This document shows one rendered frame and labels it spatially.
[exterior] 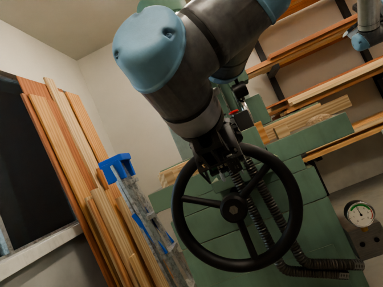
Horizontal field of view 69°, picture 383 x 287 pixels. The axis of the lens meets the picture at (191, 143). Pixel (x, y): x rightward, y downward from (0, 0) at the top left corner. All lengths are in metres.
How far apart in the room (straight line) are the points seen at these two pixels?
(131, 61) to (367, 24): 1.18
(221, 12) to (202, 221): 0.65
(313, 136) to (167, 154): 2.72
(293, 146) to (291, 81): 2.68
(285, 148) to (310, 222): 0.21
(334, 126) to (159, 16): 0.64
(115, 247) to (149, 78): 2.04
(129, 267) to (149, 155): 1.59
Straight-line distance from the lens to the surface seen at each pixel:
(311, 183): 0.83
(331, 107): 1.00
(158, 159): 3.44
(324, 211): 0.85
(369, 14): 1.35
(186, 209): 0.85
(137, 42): 0.27
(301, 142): 0.82
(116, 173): 1.73
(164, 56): 0.26
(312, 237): 0.86
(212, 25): 0.30
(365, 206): 0.81
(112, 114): 3.65
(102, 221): 2.24
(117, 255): 2.25
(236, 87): 1.10
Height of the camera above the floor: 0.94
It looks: 3 degrees up
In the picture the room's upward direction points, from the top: 23 degrees counter-clockwise
